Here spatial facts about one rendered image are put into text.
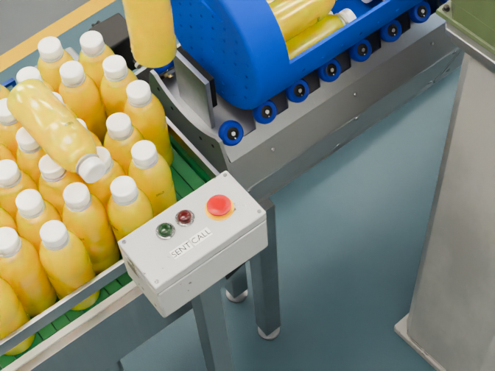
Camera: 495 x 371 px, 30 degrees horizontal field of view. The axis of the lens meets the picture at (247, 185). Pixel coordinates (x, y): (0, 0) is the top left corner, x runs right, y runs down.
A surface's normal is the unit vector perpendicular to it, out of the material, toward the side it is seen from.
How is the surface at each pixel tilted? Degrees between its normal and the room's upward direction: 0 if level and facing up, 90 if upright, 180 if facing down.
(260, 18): 45
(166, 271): 0
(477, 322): 90
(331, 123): 71
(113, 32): 0
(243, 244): 90
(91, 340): 90
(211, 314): 90
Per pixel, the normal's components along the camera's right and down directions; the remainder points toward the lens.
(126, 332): 0.61, 0.64
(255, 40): 0.48, 0.22
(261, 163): 0.56, 0.42
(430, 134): -0.05, -0.55
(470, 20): -0.75, 0.57
